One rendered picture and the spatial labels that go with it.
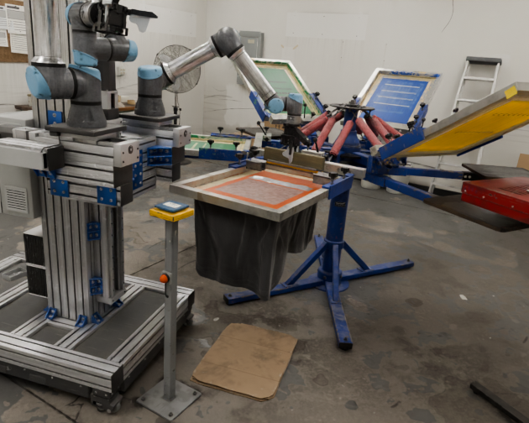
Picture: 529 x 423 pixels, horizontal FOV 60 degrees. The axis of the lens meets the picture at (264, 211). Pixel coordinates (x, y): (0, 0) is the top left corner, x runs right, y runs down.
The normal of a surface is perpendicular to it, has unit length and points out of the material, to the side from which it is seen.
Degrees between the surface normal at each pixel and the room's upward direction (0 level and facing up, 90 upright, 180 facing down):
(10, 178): 90
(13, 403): 0
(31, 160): 90
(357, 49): 90
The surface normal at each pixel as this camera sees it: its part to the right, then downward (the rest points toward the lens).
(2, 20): 0.85, 0.17
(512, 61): -0.51, 0.23
